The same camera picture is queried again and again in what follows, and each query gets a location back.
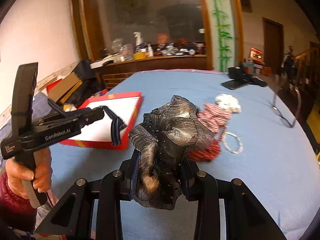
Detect cardboard box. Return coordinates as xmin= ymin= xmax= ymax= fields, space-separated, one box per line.
xmin=48 ymin=73 xmax=82 ymax=105

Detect black pouch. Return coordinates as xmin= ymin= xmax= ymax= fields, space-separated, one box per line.
xmin=228 ymin=66 xmax=267 ymax=87

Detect red jewelry tray box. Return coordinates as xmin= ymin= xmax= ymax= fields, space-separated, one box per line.
xmin=61 ymin=92 xmax=143 ymax=150

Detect wooden stair railing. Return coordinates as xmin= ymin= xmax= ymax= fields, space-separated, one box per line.
xmin=295 ymin=42 xmax=319 ymax=90

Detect black smartphone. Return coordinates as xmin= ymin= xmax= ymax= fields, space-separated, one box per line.
xmin=221 ymin=80 xmax=249 ymax=90

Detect small white pump bottle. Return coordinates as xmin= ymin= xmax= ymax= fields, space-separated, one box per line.
xmin=147 ymin=44 xmax=153 ymax=57

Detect white spray bottle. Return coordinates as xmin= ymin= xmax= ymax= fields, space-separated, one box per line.
xmin=133 ymin=31 xmax=143 ymax=53

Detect red white plaid scrunchie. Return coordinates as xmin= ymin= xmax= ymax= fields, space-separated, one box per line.
xmin=197 ymin=103 xmax=232 ymax=134

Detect red bead bracelet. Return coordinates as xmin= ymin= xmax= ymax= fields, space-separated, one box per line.
xmin=187 ymin=139 xmax=222 ymax=163

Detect small white bead bracelet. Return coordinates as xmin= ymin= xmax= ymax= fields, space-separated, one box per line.
xmin=223 ymin=132 xmax=244 ymax=155

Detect grey metallic scrunchie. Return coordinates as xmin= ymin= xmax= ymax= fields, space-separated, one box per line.
xmin=129 ymin=95 xmax=214 ymax=210

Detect blue tablecloth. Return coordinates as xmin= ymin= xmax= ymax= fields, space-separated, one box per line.
xmin=50 ymin=71 xmax=319 ymax=239

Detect white dotted scrunchie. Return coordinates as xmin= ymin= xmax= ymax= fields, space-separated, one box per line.
xmin=215 ymin=94 xmax=241 ymax=113

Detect blue striped strap watch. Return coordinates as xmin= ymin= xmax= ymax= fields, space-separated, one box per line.
xmin=99 ymin=106 xmax=127 ymax=146

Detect brown wooden door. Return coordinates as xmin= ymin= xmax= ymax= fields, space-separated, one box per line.
xmin=263 ymin=17 xmax=284 ymax=75

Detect eyeglasses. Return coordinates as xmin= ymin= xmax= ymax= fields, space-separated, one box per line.
xmin=270 ymin=93 xmax=297 ymax=128

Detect person's left hand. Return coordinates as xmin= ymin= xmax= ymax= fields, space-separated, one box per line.
xmin=5 ymin=148 xmax=53 ymax=199

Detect wooden counter shelf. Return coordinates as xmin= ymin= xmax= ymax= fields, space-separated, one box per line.
xmin=94 ymin=55 xmax=212 ymax=82

